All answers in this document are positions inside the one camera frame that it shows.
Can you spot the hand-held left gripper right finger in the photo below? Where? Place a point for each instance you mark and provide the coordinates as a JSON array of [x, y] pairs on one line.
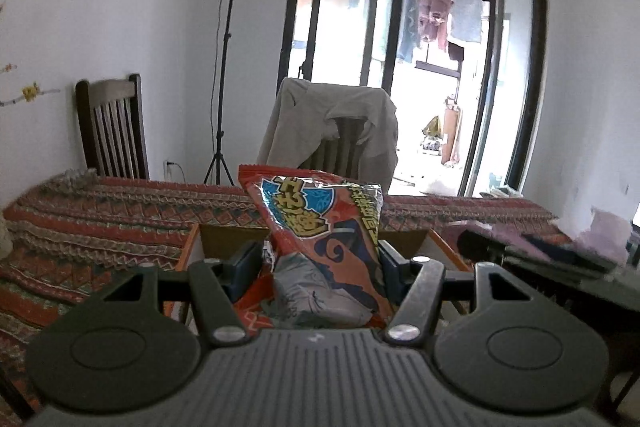
[[395, 272]]

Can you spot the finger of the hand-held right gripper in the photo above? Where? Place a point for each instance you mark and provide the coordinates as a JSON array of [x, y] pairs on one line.
[[495, 242]]

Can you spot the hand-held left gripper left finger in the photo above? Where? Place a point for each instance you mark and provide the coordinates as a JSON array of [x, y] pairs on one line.
[[247, 272]]

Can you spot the orange cardboard box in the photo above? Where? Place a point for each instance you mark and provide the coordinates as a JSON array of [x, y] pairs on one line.
[[220, 242]]

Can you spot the large red snack bag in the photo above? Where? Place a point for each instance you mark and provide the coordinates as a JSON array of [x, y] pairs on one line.
[[320, 237]]

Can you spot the pink plastic bag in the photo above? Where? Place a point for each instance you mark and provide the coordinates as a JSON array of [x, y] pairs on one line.
[[595, 232]]

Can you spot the wooden balcony board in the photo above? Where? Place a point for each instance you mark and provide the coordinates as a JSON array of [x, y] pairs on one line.
[[452, 132]]

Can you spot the yellow balcony object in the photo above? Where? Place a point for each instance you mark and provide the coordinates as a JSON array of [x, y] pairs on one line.
[[432, 126]]

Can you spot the wooden chair under jacket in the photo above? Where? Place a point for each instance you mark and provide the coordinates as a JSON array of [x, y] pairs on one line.
[[345, 147]]

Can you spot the beige jacket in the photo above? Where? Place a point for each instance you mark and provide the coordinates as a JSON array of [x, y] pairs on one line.
[[300, 117]]

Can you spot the dark wooden chair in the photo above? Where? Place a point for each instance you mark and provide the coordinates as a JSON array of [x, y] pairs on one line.
[[112, 127]]

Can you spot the black lamp stand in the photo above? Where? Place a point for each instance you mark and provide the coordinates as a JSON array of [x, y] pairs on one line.
[[227, 57]]

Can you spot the hanging grey shirt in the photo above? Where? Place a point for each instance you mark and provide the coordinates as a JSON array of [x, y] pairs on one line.
[[467, 12]]

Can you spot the hanging maroon garment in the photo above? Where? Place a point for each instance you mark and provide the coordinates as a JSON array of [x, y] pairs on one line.
[[436, 2]]

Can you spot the hanging blue jeans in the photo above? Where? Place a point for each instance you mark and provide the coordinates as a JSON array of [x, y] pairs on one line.
[[410, 7]]

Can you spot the yellow flower branches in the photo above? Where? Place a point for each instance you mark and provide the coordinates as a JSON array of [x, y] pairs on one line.
[[27, 94]]

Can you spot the black sliding door frame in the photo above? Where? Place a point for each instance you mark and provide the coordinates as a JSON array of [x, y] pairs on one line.
[[532, 82]]

